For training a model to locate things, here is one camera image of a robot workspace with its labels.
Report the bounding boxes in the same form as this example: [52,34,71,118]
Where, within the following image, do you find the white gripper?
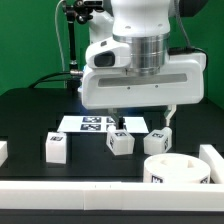
[81,36,207,130]

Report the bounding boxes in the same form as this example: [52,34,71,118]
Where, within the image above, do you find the white round stool seat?
[143,153,211,184]

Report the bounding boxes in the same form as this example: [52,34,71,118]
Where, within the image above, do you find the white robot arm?
[81,0,206,120]

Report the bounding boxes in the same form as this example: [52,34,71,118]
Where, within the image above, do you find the white marker sheet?
[58,116,148,133]

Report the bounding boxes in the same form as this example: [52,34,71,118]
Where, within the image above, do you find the white right barrier wall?
[199,144,224,184]

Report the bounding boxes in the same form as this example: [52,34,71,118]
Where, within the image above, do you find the white barrier wall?
[0,141,8,167]
[0,181,224,212]
[199,144,224,184]

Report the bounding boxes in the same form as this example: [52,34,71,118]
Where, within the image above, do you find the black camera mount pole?
[63,0,92,80]

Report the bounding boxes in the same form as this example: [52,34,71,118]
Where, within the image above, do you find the black cables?
[27,68,85,90]

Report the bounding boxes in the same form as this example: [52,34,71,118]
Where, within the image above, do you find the grey cable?
[54,0,68,89]

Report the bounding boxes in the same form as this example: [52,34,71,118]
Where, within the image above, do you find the black camera on mount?
[83,0,103,7]

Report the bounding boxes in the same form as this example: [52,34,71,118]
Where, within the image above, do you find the white left barrier wall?
[0,141,8,167]

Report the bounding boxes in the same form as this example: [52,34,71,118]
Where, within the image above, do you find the white front barrier wall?
[0,181,224,212]

